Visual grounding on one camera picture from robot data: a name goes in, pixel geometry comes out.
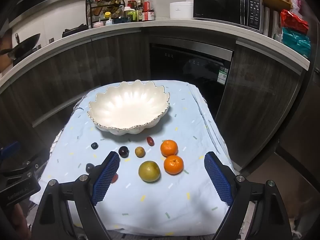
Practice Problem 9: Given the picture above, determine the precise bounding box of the black wire spice rack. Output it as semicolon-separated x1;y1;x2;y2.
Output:
86;0;125;28

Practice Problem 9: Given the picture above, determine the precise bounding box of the light blue patterned tablecloth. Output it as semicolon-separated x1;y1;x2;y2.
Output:
29;80;237;235

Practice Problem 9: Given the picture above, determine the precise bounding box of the orange mandarin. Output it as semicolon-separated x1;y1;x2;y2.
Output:
160;139;178;157
164;155;184;175

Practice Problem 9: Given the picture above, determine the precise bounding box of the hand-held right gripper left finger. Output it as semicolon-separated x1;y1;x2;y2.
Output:
31;151;121;240

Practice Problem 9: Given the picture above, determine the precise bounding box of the person's left forearm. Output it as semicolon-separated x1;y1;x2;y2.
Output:
11;200;32;240

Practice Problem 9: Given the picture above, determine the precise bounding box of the white scalloped ceramic bowl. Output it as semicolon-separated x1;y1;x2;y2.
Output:
87;79;170;136

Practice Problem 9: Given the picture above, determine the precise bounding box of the black wok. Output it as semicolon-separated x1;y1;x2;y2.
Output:
0;33;42;67

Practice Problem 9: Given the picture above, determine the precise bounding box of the black built-in dishwasher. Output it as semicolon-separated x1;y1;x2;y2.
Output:
149;42;234;120

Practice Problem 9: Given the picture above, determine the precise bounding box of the white green-handled cup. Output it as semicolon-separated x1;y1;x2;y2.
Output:
124;6;139;22

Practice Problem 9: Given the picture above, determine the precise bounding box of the green round pear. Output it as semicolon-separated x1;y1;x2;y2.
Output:
138;160;161;183

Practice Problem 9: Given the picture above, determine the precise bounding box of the teal plastic bag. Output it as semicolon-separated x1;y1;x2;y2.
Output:
282;27;312;58

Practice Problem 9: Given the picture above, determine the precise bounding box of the group of condiment bottles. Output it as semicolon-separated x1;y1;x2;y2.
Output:
89;0;155;23

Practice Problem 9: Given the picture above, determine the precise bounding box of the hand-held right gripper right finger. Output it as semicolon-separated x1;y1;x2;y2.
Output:
204;151;293;240

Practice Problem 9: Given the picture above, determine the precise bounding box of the black microwave oven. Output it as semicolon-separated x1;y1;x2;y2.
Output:
193;0;265;32

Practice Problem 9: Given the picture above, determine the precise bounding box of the red plastic bag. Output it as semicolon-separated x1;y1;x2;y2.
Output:
280;9;309;34

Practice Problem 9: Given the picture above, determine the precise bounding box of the dark wood kitchen counter cabinet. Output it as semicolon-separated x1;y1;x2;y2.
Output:
0;17;312;170

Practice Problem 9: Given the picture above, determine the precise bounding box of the white rice cooker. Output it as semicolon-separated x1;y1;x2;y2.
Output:
170;2;194;19

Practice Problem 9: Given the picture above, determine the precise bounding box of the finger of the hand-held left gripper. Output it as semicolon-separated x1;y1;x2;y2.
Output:
0;155;42;183
0;141;20;157

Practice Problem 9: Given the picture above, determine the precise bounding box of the black stove burner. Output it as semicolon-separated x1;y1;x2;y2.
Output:
62;24;88;38

